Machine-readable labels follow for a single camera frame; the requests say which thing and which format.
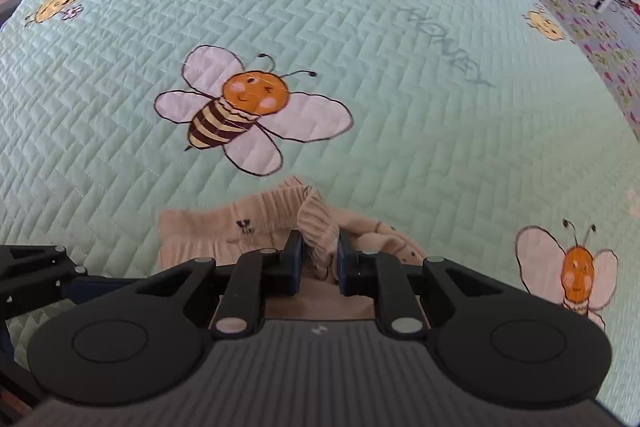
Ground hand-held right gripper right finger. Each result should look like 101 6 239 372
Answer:
338 233 503 337

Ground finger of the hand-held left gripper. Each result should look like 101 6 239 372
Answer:
0 246 136 308

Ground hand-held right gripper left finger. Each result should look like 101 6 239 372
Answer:
135 230 304 340

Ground beige pants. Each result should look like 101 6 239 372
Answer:
155 177 426 323

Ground green bee-print bedspread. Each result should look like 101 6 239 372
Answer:
0 0 640 413

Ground purple heart-print bed sheet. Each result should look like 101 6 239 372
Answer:
450 0 640 128

